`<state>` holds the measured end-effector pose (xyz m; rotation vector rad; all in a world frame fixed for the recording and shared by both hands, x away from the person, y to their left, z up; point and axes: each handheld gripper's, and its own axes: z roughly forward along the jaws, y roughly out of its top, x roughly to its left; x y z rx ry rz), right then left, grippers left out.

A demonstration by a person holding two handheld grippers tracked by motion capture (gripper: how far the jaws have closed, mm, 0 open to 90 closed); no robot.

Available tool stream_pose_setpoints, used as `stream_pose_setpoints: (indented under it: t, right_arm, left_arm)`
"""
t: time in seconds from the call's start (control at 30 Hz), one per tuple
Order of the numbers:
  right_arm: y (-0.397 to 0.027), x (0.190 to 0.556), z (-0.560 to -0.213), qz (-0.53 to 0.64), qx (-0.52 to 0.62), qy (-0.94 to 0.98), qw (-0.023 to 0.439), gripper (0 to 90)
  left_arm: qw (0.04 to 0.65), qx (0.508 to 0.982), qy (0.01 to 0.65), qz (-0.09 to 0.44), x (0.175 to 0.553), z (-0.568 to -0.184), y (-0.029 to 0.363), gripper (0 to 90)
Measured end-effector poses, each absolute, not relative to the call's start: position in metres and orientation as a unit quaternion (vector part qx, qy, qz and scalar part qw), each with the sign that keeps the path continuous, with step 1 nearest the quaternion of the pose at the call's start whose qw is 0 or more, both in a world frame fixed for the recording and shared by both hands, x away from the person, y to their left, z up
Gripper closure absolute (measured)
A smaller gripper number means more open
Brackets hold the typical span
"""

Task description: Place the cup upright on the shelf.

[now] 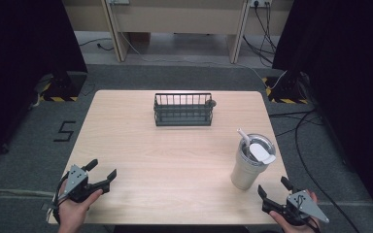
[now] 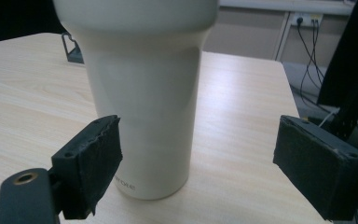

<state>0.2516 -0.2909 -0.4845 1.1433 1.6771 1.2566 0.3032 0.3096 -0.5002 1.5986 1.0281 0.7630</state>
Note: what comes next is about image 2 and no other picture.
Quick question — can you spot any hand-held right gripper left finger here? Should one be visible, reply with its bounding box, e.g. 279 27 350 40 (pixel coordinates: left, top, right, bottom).
50 114 124 220

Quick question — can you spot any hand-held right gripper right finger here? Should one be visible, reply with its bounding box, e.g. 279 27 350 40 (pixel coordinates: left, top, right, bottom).
272 114 358 222

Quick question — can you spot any white cup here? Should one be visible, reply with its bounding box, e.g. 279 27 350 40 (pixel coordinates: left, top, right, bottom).
52 0 221 201

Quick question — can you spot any black stand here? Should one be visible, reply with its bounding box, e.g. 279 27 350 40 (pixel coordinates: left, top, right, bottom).
316 0 358 141

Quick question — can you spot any white cable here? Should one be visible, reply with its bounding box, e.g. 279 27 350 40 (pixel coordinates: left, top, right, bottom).
318 106 341 129

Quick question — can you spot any black power cable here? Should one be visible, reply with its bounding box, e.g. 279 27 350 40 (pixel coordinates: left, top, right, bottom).
299 19 326 91
296 18 325 108

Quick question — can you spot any black metal bracket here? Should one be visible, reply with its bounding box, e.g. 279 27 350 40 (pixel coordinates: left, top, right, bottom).
61 31 85 65

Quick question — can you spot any white wall socket strip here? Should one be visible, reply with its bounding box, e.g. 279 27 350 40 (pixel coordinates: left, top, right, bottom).
290 12 324 28

